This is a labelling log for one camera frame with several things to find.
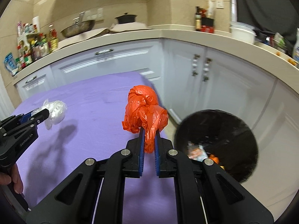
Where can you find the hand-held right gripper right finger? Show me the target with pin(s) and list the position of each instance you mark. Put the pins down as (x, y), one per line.
(157, 154)

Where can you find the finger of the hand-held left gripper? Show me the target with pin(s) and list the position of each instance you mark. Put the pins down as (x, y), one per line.
(25, 117)
(42, 116)

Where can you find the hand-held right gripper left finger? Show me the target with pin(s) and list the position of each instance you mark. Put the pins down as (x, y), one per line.
(141, 154)

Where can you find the clear plastic bag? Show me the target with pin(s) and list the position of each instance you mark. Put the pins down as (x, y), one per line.
(56, 112)

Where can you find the knotted orange plastic bag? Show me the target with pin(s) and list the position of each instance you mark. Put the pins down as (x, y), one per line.
(142, 107)

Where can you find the trash bin with black liner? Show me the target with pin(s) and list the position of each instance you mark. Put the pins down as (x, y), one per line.
(222, 126)

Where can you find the person's left hand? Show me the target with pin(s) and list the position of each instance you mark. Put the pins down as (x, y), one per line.
(16, 179)

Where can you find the clear wrapper with orange print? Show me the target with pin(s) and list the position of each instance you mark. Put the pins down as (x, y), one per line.
(196, 152)

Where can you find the purple tablecloth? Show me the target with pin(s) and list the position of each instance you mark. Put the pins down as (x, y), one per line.
(93, 121)

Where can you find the blue white snack packet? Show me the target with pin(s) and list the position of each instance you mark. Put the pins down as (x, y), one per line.
(10, 64)

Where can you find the crumpled orange plastic bag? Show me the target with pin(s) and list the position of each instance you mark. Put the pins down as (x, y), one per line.
(215, 159)

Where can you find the cluster of condiment bottles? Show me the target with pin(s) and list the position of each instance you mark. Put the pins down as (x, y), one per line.
(32, 51)

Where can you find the white condiment rack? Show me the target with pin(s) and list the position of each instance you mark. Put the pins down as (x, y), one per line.
(23, 43)

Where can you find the yellow cooking oil bottle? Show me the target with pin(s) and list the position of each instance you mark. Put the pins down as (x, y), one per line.
(50, 40)
(55, 42)

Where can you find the steel wok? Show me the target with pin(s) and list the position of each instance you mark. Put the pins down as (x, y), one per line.
(78, 29)

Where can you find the beige stove cover sheet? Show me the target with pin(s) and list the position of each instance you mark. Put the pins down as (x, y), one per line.
(126, 26)

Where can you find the black lidded pot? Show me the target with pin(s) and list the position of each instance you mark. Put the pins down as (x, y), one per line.
(126, 19)

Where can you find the red patterned box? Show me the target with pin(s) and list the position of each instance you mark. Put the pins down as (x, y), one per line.
(208, 26)

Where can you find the dark oil bottle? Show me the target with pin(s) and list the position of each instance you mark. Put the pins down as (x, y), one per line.
(198, 19)

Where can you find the white lidded container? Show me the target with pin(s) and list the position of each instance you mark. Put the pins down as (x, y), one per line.
(243, 35)

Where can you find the white paper packets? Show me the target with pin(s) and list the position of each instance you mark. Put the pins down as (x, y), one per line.
(210, 9)

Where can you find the green white packet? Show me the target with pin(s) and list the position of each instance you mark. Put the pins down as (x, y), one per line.
(279, 42)

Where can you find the white spray bottle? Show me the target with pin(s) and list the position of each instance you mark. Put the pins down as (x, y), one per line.
(296, 46)

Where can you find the black curtain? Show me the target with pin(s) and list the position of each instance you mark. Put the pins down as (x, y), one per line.
(264, 2)

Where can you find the white wall socket pair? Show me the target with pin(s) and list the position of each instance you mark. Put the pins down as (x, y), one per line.
(95, 14)

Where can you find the white single wall socket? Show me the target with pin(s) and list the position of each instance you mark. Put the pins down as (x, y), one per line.
(219, 4)

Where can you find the white window frame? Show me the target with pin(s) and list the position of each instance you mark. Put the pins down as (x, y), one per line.
(233, 4)

